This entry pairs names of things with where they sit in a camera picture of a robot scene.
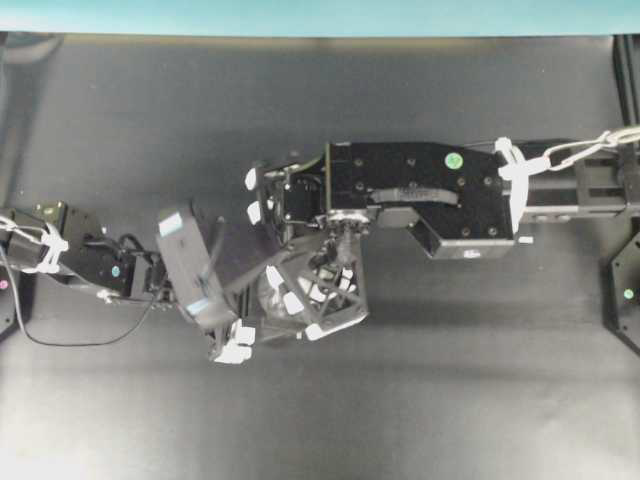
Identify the clear plastic bottle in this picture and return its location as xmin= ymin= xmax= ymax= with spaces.
xmin=258 ymin=274 xmax=305 ymax=319

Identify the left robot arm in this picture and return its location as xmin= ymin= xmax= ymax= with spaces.
xmin=1 ymin=203 xmax=369 ymax=365

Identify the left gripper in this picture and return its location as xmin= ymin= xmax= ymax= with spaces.
xmin=199 ymin=249 xmax=367 ymax=364

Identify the white braided cable right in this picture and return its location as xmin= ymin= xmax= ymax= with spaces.
xmin=493 ymin=124 xmax=640 ymax=221

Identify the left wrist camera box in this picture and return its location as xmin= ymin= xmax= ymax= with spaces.
xmin=156 ymin=203 xmax=238 ymax=333

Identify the black frame post right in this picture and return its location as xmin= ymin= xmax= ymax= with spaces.
xmin=613 ymin=34 xmax=639 ymax=126

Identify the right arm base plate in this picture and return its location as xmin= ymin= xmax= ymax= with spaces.
xmin=602 ymin=233 xmax=639 ymax=357

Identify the black cable left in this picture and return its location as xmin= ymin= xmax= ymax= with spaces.
xmin=0 ymin=244 xmax=166 ymax=347

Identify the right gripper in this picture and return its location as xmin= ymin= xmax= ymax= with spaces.
xmin=245 ymin=149 xmax=371 ymax=325

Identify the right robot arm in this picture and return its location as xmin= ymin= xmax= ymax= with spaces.
xmin=244 ymin=131 xmax=639 ymax=341

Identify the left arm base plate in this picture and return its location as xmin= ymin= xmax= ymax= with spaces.
xmin=0 ymin=266 xmax=35 ymax=342

